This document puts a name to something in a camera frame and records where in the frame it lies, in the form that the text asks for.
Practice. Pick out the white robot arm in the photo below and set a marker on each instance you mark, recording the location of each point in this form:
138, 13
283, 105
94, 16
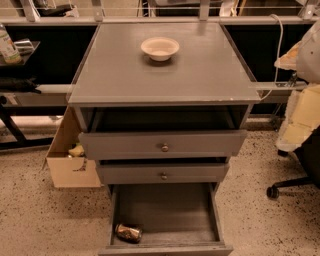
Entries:
303, 108

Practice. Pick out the grey drawer cabinet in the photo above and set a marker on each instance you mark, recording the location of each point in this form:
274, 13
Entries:
205, 72

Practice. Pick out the grey top drawer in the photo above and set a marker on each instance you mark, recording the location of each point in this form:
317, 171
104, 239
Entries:
162, 132

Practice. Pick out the grey drawer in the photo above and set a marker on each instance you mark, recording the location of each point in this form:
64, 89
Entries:
176, 220
162, 132
174, 170

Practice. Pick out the grey middle drawer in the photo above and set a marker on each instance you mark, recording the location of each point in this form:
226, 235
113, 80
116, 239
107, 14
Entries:
174, 170

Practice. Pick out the grey bottom drawer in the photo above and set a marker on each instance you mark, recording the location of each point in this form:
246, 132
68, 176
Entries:
176, 220

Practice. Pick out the white paper bowl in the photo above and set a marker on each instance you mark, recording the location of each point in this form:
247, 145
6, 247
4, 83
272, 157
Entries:
160, 48

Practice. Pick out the yellow item in box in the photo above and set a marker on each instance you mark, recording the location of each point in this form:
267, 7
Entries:
77, 151

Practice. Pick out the cardboard box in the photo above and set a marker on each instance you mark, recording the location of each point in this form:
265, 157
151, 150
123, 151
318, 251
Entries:
67, 168

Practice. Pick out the black cloth on shelf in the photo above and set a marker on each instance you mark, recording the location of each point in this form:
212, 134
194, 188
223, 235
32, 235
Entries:
9, 84

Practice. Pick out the metal clamp rod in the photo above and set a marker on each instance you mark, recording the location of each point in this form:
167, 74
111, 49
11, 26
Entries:
292, 81

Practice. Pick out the shiny foil packet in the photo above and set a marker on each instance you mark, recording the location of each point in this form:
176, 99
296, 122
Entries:
24, 46

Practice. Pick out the green labelled plastic bottle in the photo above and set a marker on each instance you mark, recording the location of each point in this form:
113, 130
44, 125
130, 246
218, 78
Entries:
7, 48

